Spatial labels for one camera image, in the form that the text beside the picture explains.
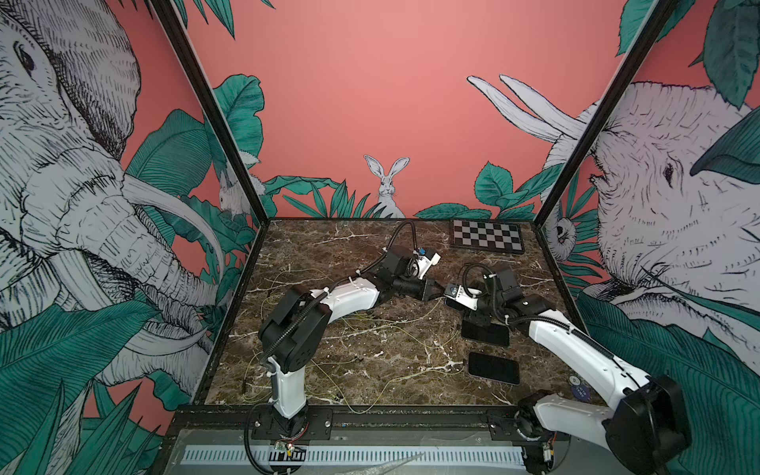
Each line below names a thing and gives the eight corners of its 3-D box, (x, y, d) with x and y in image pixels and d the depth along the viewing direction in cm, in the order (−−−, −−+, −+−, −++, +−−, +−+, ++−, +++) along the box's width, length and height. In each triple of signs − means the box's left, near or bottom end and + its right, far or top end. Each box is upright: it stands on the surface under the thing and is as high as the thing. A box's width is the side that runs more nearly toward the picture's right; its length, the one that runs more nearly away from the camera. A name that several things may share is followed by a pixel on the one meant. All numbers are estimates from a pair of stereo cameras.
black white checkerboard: (450, 247, 113) (451, 243, 112) (450, 221, 122) (451, 218, 121) (524, 254, 111) (526, 250, 110) (518, 228, 120) (520, 224, 119)
